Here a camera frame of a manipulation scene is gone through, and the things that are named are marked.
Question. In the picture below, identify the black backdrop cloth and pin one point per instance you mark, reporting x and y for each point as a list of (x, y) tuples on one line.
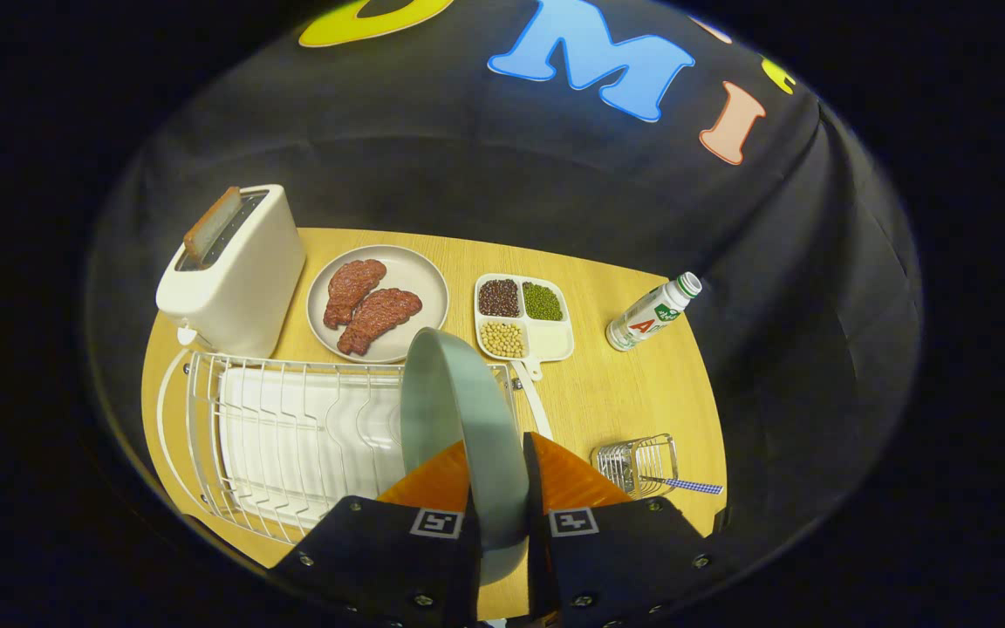
[(468, 157)]

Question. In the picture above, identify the pile of brown beans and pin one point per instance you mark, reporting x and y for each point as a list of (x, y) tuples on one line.
[(499, 298)]

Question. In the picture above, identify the pale green plate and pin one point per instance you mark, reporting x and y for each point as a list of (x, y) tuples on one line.
[(459, 392)]

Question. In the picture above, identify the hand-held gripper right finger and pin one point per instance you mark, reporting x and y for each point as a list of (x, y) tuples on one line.
[(590, 567)]

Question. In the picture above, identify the toast slice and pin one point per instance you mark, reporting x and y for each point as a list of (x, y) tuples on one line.
[(210, 227)]

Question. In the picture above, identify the pile of yellow soybeans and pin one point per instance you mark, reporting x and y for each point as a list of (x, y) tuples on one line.
[(502, 339)]

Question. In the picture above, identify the white divided dish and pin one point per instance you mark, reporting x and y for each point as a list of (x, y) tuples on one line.
[(550, 340)]

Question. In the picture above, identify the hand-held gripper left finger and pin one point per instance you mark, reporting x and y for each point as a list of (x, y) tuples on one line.
[(433, 567)]

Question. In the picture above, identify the brown meat patty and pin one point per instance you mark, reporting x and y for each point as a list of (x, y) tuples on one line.
[(352, 288), (376, 318)]

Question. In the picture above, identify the white toaster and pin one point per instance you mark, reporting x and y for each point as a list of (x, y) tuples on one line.
[(241, 279)]

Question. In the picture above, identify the pile of green beans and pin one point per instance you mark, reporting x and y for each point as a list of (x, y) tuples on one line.
[(543, 301)]

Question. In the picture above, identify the beige round plate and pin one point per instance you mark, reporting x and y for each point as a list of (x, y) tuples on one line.
[(420, 279)]

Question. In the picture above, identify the white drink bottle green cap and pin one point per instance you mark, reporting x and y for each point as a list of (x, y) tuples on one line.
[(646, 318)]

